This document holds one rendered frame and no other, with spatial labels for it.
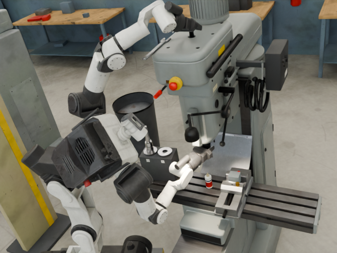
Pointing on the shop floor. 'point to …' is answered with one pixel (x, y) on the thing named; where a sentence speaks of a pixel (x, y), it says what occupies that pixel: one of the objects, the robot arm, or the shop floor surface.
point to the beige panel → (25, 196)
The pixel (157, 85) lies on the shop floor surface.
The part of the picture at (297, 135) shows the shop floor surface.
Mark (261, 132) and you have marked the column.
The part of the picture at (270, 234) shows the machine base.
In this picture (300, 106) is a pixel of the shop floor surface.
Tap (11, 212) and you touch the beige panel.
